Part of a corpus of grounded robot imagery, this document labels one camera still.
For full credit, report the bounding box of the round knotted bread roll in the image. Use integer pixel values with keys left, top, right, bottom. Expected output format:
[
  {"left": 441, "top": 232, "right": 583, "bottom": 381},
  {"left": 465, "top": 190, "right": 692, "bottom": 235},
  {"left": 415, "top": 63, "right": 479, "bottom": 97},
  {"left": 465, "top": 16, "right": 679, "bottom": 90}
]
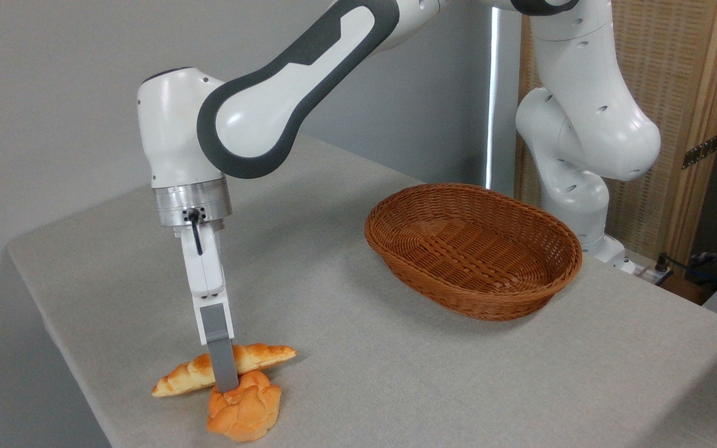
[{"left": 207, "top": 370, "right": 282, "bottom": 442}]

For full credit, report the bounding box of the grey tablecloth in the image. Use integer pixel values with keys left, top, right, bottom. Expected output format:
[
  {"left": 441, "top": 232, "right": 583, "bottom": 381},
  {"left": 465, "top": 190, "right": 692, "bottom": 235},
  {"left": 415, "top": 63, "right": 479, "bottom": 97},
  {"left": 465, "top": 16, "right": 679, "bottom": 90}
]
[{"left": 7, "top": 134, "right": 717, "bottom": 448}]

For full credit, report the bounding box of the black background cable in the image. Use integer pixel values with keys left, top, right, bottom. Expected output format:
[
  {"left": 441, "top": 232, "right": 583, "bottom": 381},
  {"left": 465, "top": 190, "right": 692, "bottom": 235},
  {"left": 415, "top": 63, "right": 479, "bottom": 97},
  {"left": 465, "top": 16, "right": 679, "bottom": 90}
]
[{"left": 654, "top": 252, "right": 717, "bottom": 294}]

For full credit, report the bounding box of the brown oval wicker basket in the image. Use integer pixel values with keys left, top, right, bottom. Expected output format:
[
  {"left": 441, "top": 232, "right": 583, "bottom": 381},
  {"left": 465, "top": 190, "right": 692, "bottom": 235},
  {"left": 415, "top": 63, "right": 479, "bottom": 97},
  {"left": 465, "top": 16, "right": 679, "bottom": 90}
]
[{"left": 364, "top": 183, "right": 583, "bottom": 322}]

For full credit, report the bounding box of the dark metal screen hinge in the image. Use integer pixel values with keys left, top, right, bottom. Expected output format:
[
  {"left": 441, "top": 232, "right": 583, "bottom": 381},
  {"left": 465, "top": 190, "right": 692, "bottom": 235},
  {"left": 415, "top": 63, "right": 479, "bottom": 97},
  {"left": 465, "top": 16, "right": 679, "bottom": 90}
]
[{"left": 682, "top": 134, "right": 717, "bottom": 170}]

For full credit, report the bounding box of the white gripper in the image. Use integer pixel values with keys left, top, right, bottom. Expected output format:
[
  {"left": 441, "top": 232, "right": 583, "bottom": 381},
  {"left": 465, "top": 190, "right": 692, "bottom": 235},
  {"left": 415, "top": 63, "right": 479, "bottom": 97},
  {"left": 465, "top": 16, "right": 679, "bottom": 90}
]
[{"left": 174, "top": 224, "right": 239, "bottom": 394}]

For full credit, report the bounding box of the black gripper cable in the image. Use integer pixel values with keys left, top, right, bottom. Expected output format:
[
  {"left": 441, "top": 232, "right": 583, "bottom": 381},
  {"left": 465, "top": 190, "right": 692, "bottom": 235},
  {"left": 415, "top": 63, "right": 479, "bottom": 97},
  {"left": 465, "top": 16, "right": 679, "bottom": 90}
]
[{"left": 185, "top": 210, "right": 205, "bottom": 256}]

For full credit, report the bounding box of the long braided bread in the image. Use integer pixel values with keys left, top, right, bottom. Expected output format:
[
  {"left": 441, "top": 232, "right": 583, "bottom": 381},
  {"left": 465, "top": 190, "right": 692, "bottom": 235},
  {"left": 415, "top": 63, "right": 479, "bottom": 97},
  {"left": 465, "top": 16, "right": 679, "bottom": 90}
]
[{"left": 151, "top": 343, "right": 298, "bottom": 397}]

